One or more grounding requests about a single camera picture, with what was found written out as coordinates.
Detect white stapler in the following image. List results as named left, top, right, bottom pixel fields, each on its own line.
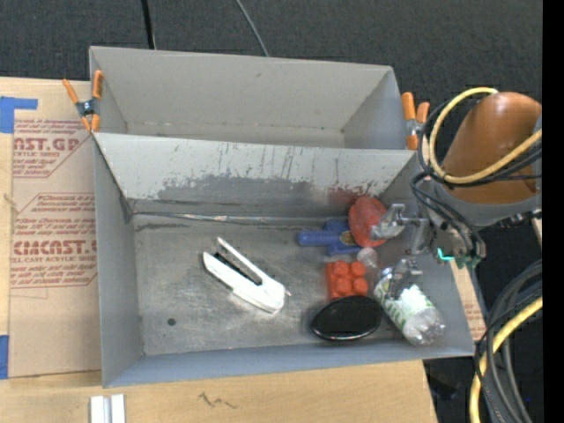
left=202, top=235, right=293, bottom=315

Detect red-orange round toy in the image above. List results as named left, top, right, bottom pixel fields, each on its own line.
left=347, top=196, right=390, bottom=249

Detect grey metal bin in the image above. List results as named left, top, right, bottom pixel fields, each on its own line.
left=87, top=45, right=478, bottom=390

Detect small clear plastic piece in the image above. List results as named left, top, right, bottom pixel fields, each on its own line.
left=356, top=247, right=380, bottom=273

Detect brown cardboard board, red print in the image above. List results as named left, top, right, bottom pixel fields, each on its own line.
left=0, top=76, right=104, bottom=379

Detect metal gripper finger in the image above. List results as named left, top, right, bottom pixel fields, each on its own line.
left=369, top=203, right=409, bottom=241
left=382, top=257, right=424, bottom=301

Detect blue toy tool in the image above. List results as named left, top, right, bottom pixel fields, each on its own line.
left=296, top=218, right=360, bottom=257

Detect black oval disc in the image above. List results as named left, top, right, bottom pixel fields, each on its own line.
left=309, top=294, right=383, bottom=343

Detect orange studded building block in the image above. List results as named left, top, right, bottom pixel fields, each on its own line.
left=325, top=260, right=370, bottom=301

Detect clear plastic bottle, green label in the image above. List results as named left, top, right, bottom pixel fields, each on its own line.
left=373, top=266, right=447, bottom=347

